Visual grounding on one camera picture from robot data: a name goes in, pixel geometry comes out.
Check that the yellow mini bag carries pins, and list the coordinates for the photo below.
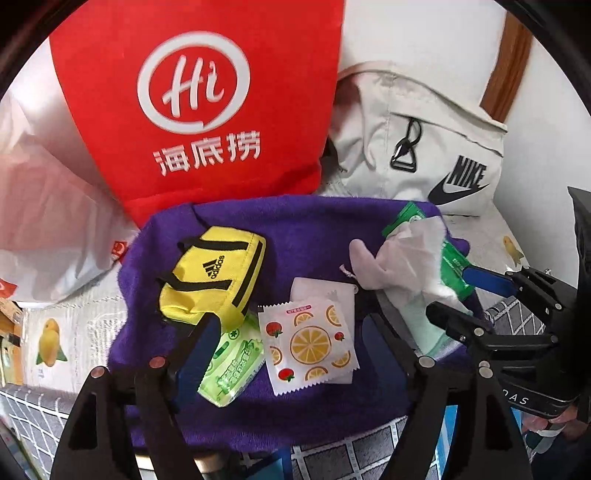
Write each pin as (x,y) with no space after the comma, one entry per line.
(203,286)

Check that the purple towel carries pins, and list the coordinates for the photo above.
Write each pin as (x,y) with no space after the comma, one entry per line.
(300,230)

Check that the green packet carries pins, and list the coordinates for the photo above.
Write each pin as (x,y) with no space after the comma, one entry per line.
(455,272)

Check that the fruit print packet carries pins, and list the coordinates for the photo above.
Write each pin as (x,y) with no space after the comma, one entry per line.
(309,346)

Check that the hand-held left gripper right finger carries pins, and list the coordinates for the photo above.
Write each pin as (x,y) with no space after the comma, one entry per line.
(376,339)

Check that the brown patterned box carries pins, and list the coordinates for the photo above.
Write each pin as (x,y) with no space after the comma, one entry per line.
(9,350)

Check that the wooden door frame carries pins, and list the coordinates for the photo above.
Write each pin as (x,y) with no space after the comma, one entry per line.
(508,60)

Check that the red paper bag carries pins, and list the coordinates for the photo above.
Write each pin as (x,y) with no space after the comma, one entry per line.
(115,138)

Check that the grey waist bag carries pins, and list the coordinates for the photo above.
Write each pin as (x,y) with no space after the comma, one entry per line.
(369,138)

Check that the white packet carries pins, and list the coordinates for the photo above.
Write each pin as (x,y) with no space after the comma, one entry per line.
(318,290)

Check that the person's right hand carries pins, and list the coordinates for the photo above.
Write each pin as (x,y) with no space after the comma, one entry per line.
(575,420)

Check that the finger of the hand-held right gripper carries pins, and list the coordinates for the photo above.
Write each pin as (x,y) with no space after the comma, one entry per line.
(461,323)
(489,280)

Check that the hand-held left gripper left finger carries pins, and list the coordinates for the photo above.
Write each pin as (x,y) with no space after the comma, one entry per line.
(198,355)

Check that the white plastic shopping bag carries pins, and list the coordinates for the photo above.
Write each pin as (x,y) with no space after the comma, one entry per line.
(46,207)

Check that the light green pocket tissue pack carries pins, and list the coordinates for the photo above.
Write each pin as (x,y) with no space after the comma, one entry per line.
(233,360)

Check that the grey checked blanket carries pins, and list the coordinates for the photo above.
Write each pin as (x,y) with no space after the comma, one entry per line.
(27,410)

